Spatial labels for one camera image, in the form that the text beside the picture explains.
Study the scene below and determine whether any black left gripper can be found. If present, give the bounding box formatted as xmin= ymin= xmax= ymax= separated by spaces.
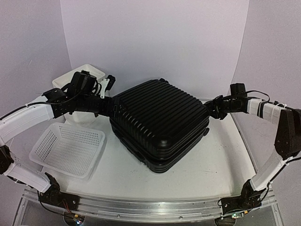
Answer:
xmin=75 ymin=93 xmax=128 ymax=118

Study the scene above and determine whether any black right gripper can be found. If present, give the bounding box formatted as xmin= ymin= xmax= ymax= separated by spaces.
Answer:
xmin=205 ymin=95 xmax=240 ymax=120

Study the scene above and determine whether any black ribbed hard suitcase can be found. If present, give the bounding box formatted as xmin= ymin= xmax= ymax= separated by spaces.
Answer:
xmin=110 ymin=79 xmax=209 ymax=174

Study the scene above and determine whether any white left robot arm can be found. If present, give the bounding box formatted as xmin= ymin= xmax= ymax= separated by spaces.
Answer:
xmin=0 ymin=70 xmax=121 ymax=206

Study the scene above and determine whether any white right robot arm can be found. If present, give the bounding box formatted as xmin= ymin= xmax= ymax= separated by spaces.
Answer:
xmin=205 ymin=83 xmax=301 ymax=191

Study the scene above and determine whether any white drawer storage box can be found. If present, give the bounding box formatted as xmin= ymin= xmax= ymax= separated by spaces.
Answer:
xmin=52 ymin=63 xmax=106 ymax=124

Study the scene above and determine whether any white perforated plastic basket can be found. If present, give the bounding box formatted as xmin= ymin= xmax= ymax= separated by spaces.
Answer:
xmin=29 ymin=122 xmax=106 ymax=179

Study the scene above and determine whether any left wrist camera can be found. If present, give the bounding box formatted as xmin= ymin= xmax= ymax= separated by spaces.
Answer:
xmin=97 ymin=75 xmax=116 ymax=99

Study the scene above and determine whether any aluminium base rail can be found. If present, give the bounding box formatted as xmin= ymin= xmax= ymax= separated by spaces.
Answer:
xmin=22 ymin=181 xmax=276 ymax=218

